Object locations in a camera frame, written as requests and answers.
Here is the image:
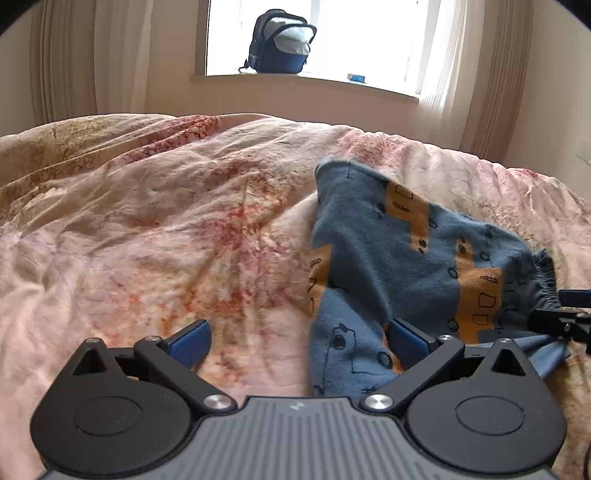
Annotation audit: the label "blue pants with orange print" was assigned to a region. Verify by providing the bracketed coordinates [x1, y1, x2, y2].
[307, 159, 572, 398]

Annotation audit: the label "pink floral blanket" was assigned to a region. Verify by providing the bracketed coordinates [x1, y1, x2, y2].
[0, 112, 591, 480]

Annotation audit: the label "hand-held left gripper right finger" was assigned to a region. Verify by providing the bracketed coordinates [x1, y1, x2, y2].
[361, 318, 530, 412]

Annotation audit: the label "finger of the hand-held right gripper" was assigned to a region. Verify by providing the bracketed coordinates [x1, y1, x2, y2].
[558, 289, 591, 308]
[529, 310, 591, 356]

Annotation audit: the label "window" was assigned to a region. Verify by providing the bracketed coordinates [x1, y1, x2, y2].
[205, 0, 445, 88]

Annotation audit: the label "beige window sill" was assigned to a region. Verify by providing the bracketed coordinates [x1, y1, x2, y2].
[190, 71, 421, 104]

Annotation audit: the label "dark blue backpack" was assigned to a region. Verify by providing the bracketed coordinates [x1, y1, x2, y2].
[238, 8, 318, 75]

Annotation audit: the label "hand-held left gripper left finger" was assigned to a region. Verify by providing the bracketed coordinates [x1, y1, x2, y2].
[69, 319, 237, 414]

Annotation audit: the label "beige curtain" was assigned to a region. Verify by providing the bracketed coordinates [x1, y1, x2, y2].
[28, 0, 154, 126]
[418, 0, 534, 160]

